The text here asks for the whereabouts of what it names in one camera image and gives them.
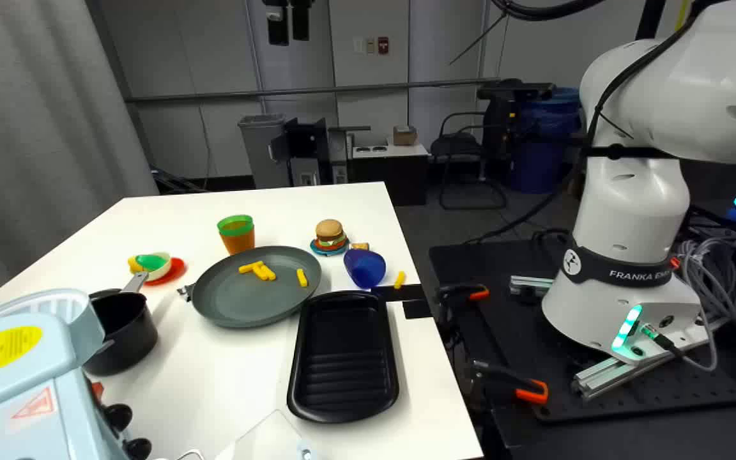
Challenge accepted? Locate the light blue toaster oven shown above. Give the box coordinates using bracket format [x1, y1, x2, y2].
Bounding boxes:
[0, 285, 154, 460]

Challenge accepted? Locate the blue plastic cup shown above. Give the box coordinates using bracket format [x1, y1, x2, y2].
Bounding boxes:
[339, 247, 388, 294]

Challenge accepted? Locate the toy hamburger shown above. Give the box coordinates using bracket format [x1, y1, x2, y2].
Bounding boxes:
[315, 218, 350, 251]

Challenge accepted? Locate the small teal plate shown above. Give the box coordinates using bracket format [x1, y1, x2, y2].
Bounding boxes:
[306, 237, 353, 259]

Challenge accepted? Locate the black cabinet white top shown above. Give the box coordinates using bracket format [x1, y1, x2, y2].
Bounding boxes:
[344, 137, 431, 206]

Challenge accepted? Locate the small cardboard box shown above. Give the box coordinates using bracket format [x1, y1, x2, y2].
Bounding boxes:
[390, 123, 420, 147]

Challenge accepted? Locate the black machine box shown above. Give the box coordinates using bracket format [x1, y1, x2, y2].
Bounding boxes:
[277, 114, 337, 187]

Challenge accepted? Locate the black metal chair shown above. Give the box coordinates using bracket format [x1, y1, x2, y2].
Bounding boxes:
[429, 110, 511, 213]

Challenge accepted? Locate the black ribbed baking tray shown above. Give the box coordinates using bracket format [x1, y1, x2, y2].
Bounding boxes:
[286, 289, 401, 427]

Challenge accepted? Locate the orange cup green rim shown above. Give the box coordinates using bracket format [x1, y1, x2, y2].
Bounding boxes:
[214, 213, 259, 259]

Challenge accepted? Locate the grey trash can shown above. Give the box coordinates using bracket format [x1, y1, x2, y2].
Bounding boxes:
[237, 112, 296, 190]

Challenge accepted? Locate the grey round plate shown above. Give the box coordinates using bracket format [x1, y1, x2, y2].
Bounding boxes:
[182, 242, 325, 333]

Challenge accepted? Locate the blue plastic barrel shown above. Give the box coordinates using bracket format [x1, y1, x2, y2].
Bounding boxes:
[504, 86, 586, 197]

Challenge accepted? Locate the small red plate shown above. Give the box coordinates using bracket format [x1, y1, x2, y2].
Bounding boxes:
[141, 252, 189, 289]

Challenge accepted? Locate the green yellow toy food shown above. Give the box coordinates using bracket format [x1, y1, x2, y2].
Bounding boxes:
[125, 251, 173, 283]

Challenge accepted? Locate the black toy pot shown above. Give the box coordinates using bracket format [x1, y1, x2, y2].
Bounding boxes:
[81, 289, 162, 377]

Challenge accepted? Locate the grey curtain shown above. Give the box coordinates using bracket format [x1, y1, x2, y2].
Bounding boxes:
[0, 0, 159, 314]

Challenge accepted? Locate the black perforated mounting board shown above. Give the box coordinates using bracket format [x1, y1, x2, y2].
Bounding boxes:
[428, 237, 736, 460]

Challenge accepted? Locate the black clamp orange handle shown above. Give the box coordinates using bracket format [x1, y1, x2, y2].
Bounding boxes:
[468, 358, 553, 408]
[436, 282, 495, 311]

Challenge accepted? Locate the aluminium profile rail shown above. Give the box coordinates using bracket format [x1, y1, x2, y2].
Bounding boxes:
[571, 319, 721, 397]

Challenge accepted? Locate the grey cable bundle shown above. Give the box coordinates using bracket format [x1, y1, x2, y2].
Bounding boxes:
[672, 236, 736, 376]

